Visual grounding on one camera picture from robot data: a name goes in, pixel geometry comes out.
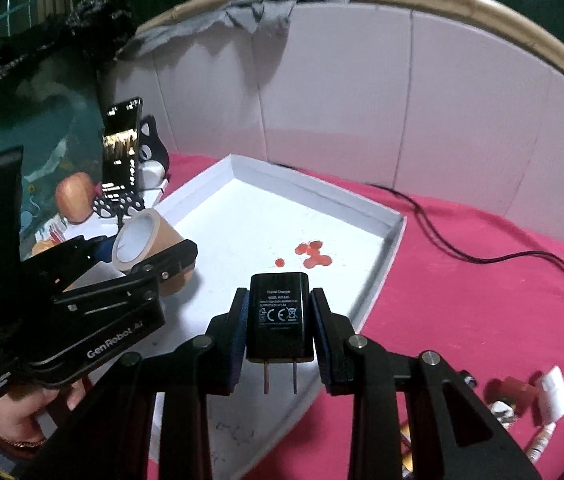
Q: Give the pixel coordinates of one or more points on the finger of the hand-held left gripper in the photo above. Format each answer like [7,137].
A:
[57,265]
[162,262]

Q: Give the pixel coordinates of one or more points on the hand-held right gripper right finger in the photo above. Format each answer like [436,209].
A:
[322,332]

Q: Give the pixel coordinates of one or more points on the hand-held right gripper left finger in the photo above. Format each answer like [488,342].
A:
[240,332]

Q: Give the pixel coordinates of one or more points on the brown tape roll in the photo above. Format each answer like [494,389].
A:
[162,232]

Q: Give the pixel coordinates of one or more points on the black plug charger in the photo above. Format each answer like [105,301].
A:
[279,320]

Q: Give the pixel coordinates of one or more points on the white shallow box tray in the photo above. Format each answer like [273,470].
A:
[242,225]

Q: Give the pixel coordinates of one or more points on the person's left hand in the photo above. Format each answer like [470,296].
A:
[22,420]

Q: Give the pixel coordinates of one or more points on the orange figurine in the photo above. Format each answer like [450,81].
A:
[76,197]

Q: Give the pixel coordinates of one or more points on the black smartphone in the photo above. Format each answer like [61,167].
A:
[122,145]

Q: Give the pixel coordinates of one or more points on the small red cylinder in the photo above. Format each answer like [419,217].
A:
[509,392]

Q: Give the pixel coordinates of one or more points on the small white black item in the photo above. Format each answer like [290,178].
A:
[502,412]

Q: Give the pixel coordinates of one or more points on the black knit cloth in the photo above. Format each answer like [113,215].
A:
[37,45]

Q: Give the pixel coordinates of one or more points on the white backdrop board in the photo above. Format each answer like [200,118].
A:
[351,95]

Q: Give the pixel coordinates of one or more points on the white paper tag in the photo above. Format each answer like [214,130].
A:
[555,392]

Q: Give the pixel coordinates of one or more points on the white marker pen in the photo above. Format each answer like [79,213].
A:
[541,441]

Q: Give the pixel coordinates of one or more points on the grey cloth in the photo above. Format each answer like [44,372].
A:
[257,12]

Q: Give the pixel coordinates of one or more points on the beige bamboo rail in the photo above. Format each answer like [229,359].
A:
[466,2]

